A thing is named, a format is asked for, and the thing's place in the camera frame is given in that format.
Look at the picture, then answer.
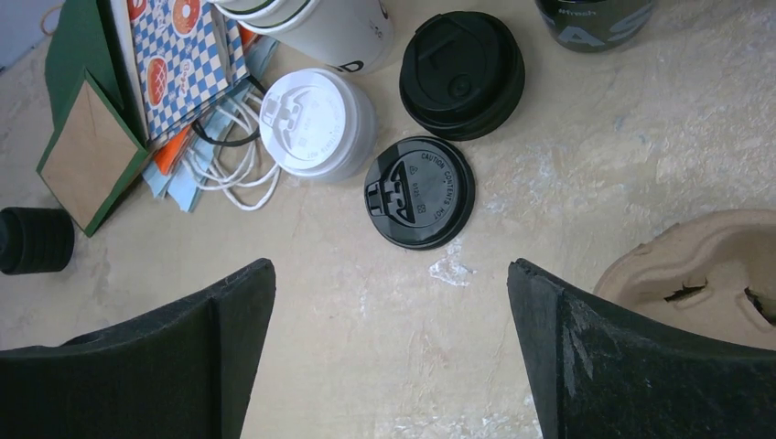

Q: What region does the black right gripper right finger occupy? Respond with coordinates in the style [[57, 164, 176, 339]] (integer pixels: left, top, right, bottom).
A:
[[507, 259, 775, 438]]

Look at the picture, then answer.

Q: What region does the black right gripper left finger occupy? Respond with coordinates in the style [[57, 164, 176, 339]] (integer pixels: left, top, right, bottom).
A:
[[1, 259, 276, 438]]

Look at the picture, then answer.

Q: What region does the brown pulp cup carrier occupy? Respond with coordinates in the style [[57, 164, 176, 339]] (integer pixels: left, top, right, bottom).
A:
[[594, 209, 775, 349]]

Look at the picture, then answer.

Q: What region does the green paper bag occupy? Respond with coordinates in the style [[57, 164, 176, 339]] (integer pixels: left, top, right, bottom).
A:
[[37, 1, 150, 237]]

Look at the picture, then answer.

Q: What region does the single black coffee lid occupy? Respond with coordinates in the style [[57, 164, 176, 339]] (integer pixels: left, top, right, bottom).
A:
[[363, 135, 476, 251]]

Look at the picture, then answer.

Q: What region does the dark printed coffee cup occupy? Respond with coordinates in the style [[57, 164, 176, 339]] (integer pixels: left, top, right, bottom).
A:
[[534, 0, 655, 53]]

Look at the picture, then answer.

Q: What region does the white lid stack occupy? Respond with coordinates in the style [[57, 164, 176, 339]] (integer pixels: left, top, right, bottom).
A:
[[259, 69, 379, 183]]

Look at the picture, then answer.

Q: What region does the blue checkered bakery bag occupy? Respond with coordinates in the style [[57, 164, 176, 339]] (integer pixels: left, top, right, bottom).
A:
[[124, 1, 248, 143]]

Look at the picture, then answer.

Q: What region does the stack of white paper cups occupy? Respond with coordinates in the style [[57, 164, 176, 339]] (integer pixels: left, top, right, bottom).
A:
[[213, 0, 394, 74]]

